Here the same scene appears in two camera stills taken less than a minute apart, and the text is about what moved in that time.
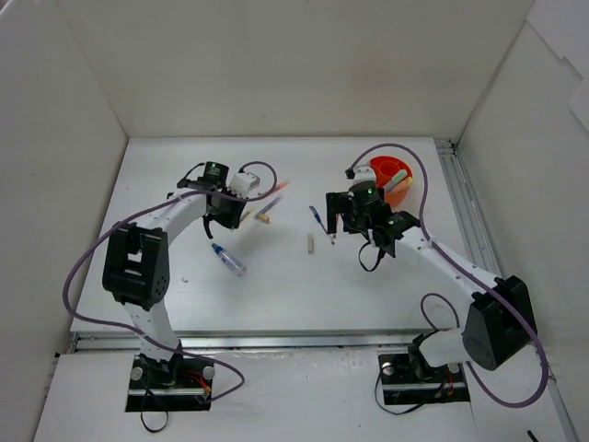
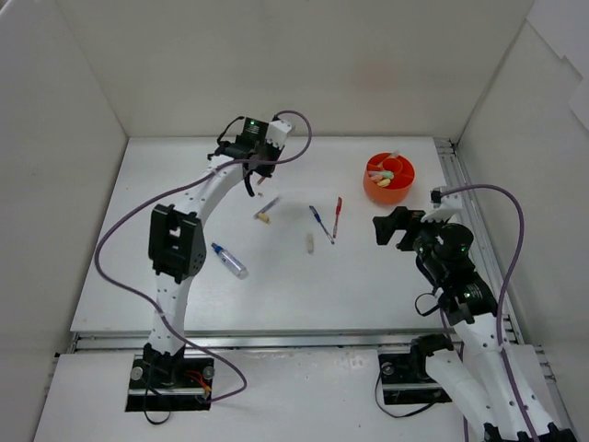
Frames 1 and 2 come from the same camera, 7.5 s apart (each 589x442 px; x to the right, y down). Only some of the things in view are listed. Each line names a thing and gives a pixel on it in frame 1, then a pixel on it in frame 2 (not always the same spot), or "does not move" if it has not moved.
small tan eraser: x=265 y=218 does not move
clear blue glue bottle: x=232 y=261 does not move
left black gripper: x=230 y=215 to x=259 y=161
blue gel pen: x=317 y=217 does not move
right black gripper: x=340 y=203 to x=405 y=227
